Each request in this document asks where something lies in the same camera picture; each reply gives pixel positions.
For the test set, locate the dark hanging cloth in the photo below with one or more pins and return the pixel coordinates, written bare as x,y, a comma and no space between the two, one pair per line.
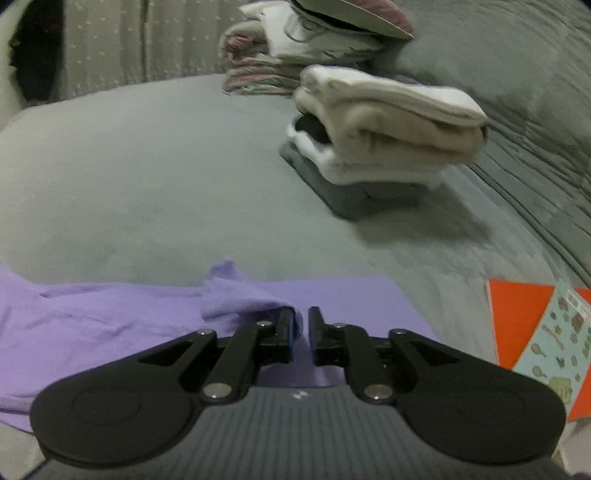
37,55

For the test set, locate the grey bed blanket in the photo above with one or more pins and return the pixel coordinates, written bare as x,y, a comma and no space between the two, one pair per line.
138,184

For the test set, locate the grey folded garment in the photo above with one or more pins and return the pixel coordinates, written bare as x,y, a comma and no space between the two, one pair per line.
351,198

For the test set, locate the grey star-patterned curtain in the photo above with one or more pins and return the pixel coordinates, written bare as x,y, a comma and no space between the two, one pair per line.
138,41

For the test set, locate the orange booklet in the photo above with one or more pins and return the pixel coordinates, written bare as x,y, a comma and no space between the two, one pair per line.
512,318

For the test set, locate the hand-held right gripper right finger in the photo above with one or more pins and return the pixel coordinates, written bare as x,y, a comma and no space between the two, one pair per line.
315,339

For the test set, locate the beige folded garment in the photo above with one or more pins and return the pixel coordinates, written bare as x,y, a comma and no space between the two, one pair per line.
406,134

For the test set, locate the black folded garment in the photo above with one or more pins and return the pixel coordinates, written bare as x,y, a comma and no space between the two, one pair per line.
311,129

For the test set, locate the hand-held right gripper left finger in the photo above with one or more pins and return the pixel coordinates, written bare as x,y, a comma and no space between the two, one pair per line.
291,339

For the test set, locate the purple grey pillow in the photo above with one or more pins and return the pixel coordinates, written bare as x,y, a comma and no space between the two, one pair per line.
360,11

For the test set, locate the folded pink grey quilt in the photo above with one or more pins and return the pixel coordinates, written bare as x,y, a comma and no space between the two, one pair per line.
263,60

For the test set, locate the pale blue sticker sheet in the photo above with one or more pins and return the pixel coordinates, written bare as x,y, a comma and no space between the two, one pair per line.
563,341

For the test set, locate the purple shirt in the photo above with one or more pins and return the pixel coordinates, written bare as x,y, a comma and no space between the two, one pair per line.
115,323

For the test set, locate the grey quilted bedspread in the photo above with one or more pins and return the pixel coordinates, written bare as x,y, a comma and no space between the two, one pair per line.
508,69

